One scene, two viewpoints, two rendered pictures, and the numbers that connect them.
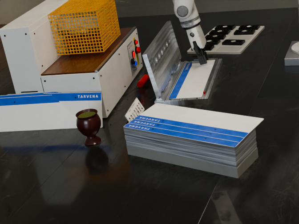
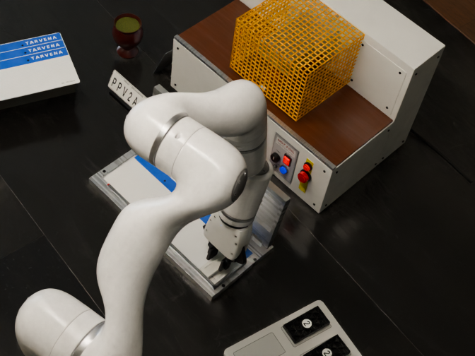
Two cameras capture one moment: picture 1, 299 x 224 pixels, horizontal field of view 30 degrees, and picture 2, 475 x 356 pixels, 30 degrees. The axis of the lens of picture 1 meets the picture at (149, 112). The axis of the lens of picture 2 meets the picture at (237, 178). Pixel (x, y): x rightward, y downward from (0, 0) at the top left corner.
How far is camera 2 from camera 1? 310 cm
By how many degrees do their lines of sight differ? 82
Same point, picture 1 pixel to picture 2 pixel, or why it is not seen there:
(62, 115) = not seen: hidden behind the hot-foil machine
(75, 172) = (76, 13)
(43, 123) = not seen: hidden behind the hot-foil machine
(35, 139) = (196, 20)
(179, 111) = (30, 82)
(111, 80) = (201, 84)
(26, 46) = not seen: outside the picture
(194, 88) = (141, 192)
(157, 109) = (61, 73)
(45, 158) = (138, 8)
